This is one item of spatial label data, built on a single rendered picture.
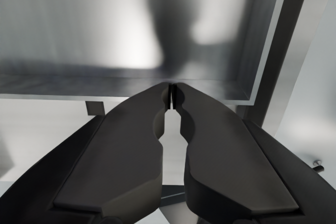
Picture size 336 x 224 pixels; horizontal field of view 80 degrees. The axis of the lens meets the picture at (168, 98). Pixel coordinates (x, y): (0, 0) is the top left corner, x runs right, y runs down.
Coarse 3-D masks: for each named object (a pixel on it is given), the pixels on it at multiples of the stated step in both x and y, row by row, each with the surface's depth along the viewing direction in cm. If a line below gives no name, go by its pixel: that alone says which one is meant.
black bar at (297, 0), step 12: (288, 0) 13; (300, 0) 13; (288, 12) 13; (276, 24) 13; (288, 24) 13; (276, 36) 14; (288, 36) 14; (276, 48) 14; (276, 60) 14; (264, 72) 15; (276, 72) 15; (264, 84) 15; (264, 96) 16; (240, 108) 18; (252, 108) 17; (264, 108) 17; (252, 120) 17
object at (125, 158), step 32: (160, 96) 10; (128, 128) 8; (160, 128) 9; (96, 160) 6; (128, 160) 6; (160, 160) 6; (64, 192) 5; (96, 192) 5; (128, 192) 5; (160, 192) 6
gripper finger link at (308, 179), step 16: (256, 128) 8; (272, 144) 7; (272, 160) 6; (288, 160) 6; (288, 176) 6; (304, 176) 6; (320, 176) 6; (304, 192) 6; (320, 192) 6; (304, 208) 5; (320, 208) 5
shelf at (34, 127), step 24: (312, 0) 14; (312, 24) 15; (288, 48) 16; (288, 72) 17; (288, 96) 18; (0, 120) 20; (24, 120) 20; (48, 120) 20; (72, 120) 20; (168, 120) 20; (264, 120) 20; (0, 144) 21; (24, 144) 21; (48, 144) 21; (168, 144) 21; (0, 168) 23; (24, 168) 23; (168, 168) 23
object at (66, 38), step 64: (0, 0) 14; (64, 0) 14; (128, 0) 14; (192, 0) 14; (256, 0) 14; (0, 64) 17; (64, 64) 17; (128, 64) 17; (192, 64) 17; (256, 64) 13
